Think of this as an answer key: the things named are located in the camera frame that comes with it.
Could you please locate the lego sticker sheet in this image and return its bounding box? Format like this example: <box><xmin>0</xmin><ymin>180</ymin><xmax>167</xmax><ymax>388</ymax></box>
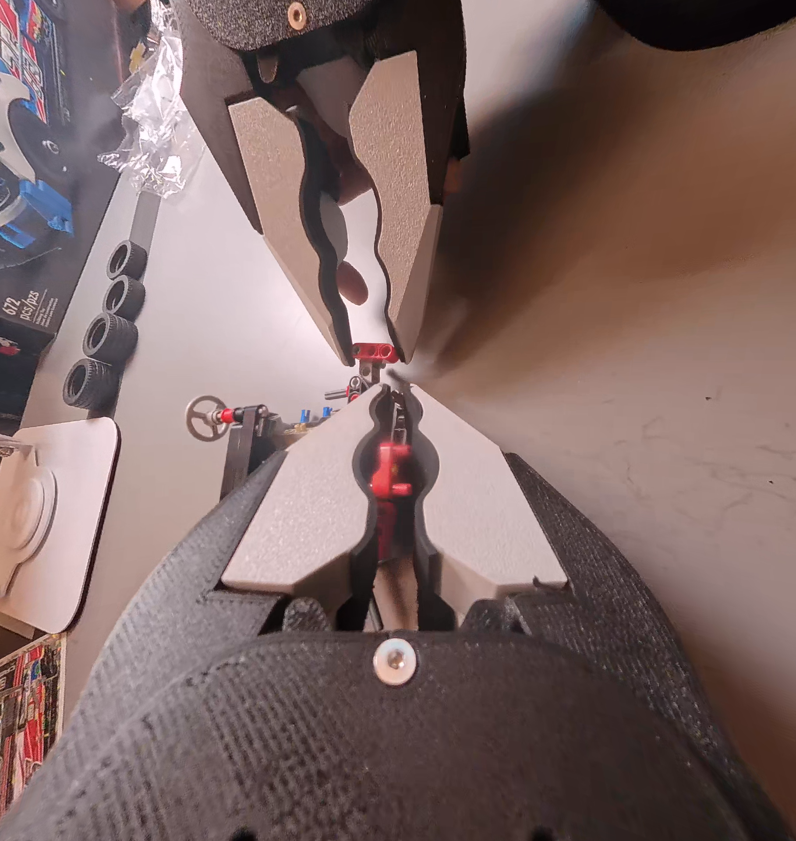
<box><xmin>0</xmin><ymin>632</ymin><xmax>67</xmax><ymax>835</ymax></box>

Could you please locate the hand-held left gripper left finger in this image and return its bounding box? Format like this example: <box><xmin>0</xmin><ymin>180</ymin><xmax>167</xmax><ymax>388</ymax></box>
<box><xmin>220</xmin><ymin>384</ymin><xmax>389</xmax><ymax>608</ymax></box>

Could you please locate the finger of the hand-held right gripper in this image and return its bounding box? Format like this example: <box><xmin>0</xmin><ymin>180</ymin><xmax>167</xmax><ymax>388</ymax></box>
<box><xmin>227</xmin><ymin>96</ymin><xmax>357</xmax><ymax>365</ymax></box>
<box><xmin>347</xmin><ymin>50</ymin><xmax>446</xmax><ymax>364</ymax></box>

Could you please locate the person's right hand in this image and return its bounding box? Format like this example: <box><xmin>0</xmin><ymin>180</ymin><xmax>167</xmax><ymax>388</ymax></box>
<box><xmin>320</xmin><ymin>125</ymin><xmax>374</xmax><ymax>306</ymax></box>

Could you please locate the printed lego set box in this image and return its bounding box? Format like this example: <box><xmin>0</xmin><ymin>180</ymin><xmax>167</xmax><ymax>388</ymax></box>
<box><xmin>0</xmin><ymin>0</ymin><xmax>169</xmax><ymax>424</ymax></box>

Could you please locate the empty clear plastic bag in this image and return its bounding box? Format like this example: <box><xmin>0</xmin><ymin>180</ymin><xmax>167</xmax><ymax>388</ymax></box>
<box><xmin>97</xmin><ymin>13</ymin><xmax>205</xmax><ymax>198</ymax></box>

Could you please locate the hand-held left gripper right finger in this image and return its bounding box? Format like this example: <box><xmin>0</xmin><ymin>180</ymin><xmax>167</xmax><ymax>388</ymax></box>
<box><xmin>406</xmin><ymin>384</ymin><xmax>569</xmax><ymax>615</ymax></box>

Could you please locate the lego car chassis assembly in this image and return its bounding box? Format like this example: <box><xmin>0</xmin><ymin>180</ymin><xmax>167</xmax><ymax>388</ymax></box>
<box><xmin>186</xmin><ymin>360</ymin><xmax>417</xmax><ymax>567</ymax></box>

